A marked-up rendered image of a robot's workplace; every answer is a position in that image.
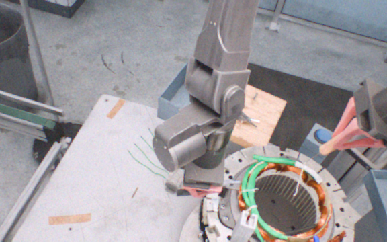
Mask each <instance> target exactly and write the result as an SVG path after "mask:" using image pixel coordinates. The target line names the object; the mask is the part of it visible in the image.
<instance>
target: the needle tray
mask: <svg viewBox="0 0 387 242"><path fill-rule="evenodd" d="M362 180H363V182H364V185H365V188H366V191H367V194H368V198H369V199H370V203H371V205H372V209H371V210H370V211H369V212H367V213H366V214H365V215H364V216H363V217H361V218H360V219H359V220H358V221H357V222H356V223H355V224H354V226H355V229H354V230H353V231H354V236H353V242H387V171H386V170H369V171H368V172H367V173H366V174H365V175H364V176H363V178H362Z"/></svg>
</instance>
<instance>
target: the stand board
mask: <svg viewBox="0 0 387 242"><path fill-rule="evenodd" d="M256 93H258V96H257V98H256V100H255V102H253V104H251V102H252V99H253V97H255V95H256ZM286 102H287V101H284V100H282V99H280V98H277V97H274V96H272V95H270V94H268V93H265V92H263V91H261V90H258V89H256V87H252V86H250V85H247V86H246V90H245V108H243V113H244V114H246V115H247V116H248V117H250V118H253V119H256V120H260V122H256V121H251V122H252V123H254V124H255V125H257V127H255V126H253V125H251V124H249V123H248V122H245V121H244V122H243V123H242V125H241V127H240V126H239V124H240V122H241V121H238V120H237V121H236V125H235V128H234V130H233V134H232V135H231V137H230V141H233V142H235V143H237V144H239V145H241V146H244V147H246V148H248V147H254V146H260V145H262V147H263V146H264V145H267V144H268V142H269V140H270V138H271V136H272V133H273V130H274V128H275V125H276V124H277V121H279V119H280V116H281V114H282V112H283V109H284V107H285V105H286Z"/></svg>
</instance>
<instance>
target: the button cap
mask: <svg viewBox="0 0 387 242"><path fill-rule="evenodd" d="M316 137H317V139H318V140H319V141H321V142H324V143H326V142H328V141H330V139H331V134H330V133H329V132H328V131H327V130H325V129H319V130H318V131H317V132H316Z"/></svg>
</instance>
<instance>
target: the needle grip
mask: <svg viewBox="0 0 387 242"><path fill-rule="evenodd" d="M341 133H342V132H341ZM341 133H340V134H338V136H336V137H335V138H332V139H331V140H330V141H328V142H326V143H325V144H323V145H322V146H320V147H319V149H320V152H321V153H322V154H323V155H327V154H329V153H330V152H331V151H334V150H335V149H336V148H334V147H333V143H335V142H336V140H337V139H338V138H339V137H340V136H341Z"/></svg>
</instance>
